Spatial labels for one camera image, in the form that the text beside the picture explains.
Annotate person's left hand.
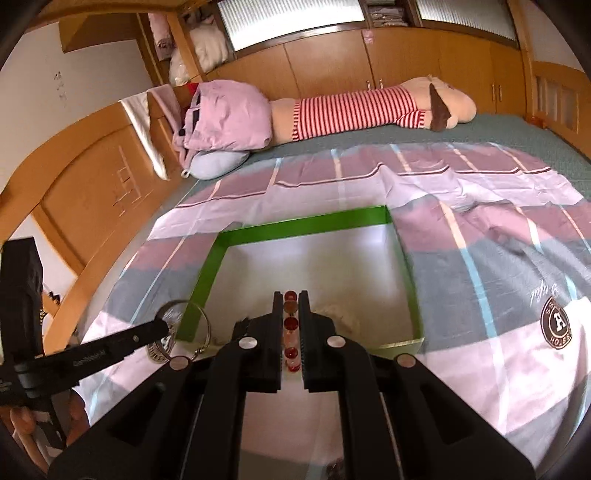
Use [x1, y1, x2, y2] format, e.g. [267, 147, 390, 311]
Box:
[9, 390, 89, 469]

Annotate pink and grey plaid sheet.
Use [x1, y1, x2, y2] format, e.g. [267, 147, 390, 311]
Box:
[78, 141, 591, 480]

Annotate plush toy in striped shirt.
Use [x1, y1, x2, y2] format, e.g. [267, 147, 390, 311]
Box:
[268, 76, 478, 144]

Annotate white bedding bundle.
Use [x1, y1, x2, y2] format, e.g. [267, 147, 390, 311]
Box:
[168, 21, 232, 86]

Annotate pink padded garment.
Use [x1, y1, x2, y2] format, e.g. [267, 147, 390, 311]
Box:
[172, 79, 274, 167]

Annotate pink cloth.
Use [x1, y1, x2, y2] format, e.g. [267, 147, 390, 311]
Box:
[147, 84, 184, 132]

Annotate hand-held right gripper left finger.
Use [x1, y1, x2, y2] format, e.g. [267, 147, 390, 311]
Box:
[48, 292, 283, 480]

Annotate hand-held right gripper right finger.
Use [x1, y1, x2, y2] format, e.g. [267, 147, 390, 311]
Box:
[300, 291, 539, 480]

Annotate light blue pillow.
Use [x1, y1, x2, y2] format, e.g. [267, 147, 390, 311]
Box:
[181, 148, 252, 181]

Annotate wooden headboard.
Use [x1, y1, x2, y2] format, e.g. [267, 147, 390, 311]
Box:
[0, 99, 195, 365]

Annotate teal bedspread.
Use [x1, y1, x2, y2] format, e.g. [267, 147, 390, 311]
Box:
[178, 113, 591, 208]

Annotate white towel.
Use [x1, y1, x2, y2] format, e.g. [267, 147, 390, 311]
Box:
[119, 91, 169, 181]

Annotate wooden wall cabinets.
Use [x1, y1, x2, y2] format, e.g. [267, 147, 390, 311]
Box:
[203, 18, 532, 121]

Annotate green cardboard box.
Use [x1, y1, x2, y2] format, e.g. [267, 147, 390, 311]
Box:
[175, 205, 426, 356]

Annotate red-brown bead bracelet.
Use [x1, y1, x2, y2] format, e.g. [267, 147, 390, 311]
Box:
[281, 290, 303, 374]

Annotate silver bangle with charm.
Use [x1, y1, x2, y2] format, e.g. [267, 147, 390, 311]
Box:
[147, 300, 213, 365]

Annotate wooden slatted side panel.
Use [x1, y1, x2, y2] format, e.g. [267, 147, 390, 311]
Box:
[522, 46, 591, 162]

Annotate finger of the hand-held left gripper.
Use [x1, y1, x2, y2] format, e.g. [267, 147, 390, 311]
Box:
[69, 320, 169, 384]

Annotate frosted glass window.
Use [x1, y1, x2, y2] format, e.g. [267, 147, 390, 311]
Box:
[217, 0, 365, 51]
[416, 0, 517, 44]

